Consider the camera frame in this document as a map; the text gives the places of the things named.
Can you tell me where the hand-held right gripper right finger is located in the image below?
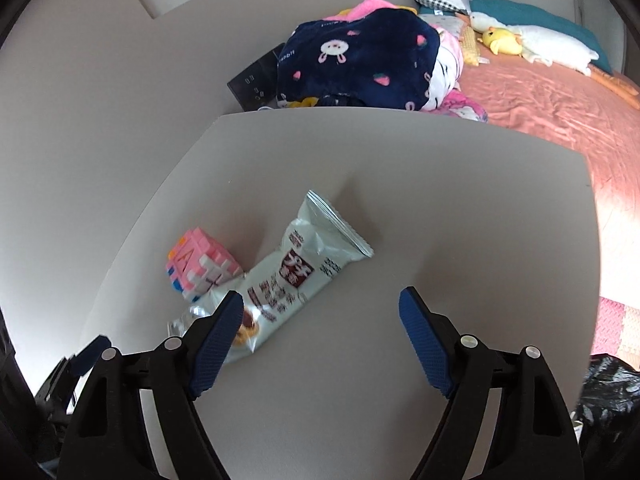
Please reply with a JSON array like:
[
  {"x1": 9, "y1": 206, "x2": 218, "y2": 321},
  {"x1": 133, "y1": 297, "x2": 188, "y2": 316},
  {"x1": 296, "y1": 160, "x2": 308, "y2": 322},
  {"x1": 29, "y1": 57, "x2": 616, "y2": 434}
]
[{"x1": 398, "y1": 286, "x2": 586, "y2": 480}]

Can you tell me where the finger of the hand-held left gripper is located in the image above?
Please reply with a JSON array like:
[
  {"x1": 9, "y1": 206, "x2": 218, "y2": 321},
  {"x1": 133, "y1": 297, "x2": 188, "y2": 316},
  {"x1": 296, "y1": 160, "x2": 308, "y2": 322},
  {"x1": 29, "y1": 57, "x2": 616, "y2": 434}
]
[{"x1": 65, "y1": 334, "x2": 113, "y2": 377}]

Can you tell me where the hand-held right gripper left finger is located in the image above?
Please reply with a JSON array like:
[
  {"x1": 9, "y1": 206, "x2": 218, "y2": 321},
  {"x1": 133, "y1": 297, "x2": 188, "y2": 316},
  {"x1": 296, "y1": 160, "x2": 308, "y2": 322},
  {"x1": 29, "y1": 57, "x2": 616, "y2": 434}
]
[{"x1": 57, "y1": 290, "x2": 246, "y2": 480}]

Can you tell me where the pale green snack wrapper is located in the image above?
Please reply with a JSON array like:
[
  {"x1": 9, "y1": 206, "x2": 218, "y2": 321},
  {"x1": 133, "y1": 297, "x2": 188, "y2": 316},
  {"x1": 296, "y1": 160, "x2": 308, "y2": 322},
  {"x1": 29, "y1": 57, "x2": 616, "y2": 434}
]
[{"x1": 167, "y1": 190, "x2": 375, "y2": 367}]

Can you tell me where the black trash bag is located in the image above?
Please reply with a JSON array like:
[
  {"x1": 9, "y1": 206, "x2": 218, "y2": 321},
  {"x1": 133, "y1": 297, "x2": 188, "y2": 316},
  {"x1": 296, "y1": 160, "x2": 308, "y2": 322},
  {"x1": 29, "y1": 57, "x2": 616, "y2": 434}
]
[{"x1": 575, "y1": 354, "x2": 640, "y2": 466}]

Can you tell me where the pink puzzle cube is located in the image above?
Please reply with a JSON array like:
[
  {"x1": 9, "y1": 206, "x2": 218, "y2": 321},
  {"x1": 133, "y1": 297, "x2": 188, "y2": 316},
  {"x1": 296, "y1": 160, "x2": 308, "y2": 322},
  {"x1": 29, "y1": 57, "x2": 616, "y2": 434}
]
[{"x1": 166, "y1": 228, "x2": 246, "y2": 304}]

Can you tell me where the foam puzzle mat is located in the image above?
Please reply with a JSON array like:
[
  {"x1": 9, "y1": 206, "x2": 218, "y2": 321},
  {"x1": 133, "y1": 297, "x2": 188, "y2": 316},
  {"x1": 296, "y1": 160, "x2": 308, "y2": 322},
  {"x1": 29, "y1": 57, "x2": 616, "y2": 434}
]
[{"x1": 590, "y1": 297, "x2": 640, "y2": 362}]

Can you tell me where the bed with pink sheet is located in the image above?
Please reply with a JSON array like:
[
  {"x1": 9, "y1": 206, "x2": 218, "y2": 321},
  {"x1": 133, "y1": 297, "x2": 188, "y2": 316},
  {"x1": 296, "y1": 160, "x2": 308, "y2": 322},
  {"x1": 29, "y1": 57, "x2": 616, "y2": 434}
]
[{"x1": 440, "y1": 55, "x2": 640, "y2": 306}]

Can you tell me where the black box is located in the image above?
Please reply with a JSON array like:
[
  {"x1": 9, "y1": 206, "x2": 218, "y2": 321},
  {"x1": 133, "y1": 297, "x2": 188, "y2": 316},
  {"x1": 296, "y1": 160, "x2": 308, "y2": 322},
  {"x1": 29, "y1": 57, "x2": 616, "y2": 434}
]
[{"x1": 227, "y1": 42, "x2": 289, "y2": 111}]

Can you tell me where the navy printed blanket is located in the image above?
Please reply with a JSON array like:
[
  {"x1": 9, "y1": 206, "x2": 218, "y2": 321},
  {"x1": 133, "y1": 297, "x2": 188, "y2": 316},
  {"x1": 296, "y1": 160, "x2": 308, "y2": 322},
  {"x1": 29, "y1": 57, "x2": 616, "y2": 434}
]
[{"x1": 275, "y1": 7, "x2": 444, "y2": 112}]

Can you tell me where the yellow long cushion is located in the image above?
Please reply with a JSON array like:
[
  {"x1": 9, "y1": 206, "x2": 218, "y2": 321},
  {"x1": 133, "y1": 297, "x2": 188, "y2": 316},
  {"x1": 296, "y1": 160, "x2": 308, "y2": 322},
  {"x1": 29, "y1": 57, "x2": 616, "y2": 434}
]
[{"x1": 460, "y1": 25, "x2": 482, "y2": 67}]

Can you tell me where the yellow duck plush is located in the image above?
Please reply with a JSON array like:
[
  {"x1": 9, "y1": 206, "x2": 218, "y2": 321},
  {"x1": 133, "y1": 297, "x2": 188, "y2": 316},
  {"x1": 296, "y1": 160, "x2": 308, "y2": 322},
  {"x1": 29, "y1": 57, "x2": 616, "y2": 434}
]
[{"x1": 480, "y1": 26, "x2": 525, "y2": 56}]

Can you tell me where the grey printed cushion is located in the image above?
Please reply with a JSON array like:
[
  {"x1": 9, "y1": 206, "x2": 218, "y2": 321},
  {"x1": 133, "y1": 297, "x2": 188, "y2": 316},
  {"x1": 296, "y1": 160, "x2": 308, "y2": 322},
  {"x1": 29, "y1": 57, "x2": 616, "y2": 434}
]
[{"x1": 420, "y1": 12, "x2": 472, "y2": 37}]

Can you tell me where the white goose plush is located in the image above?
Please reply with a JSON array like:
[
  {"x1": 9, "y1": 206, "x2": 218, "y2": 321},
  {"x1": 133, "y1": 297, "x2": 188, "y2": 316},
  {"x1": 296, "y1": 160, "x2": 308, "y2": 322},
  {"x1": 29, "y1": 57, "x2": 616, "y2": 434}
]
[{"x1": 469, "y1": 11, "x2": 640, "y2": 109}]

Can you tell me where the teal pillow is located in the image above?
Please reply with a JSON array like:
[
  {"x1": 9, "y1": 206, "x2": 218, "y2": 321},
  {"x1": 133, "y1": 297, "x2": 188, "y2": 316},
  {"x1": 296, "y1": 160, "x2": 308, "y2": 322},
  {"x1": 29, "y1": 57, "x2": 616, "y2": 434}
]
[{"x1": 467, "y1": 0, "x2": 614, "y2": 74}]

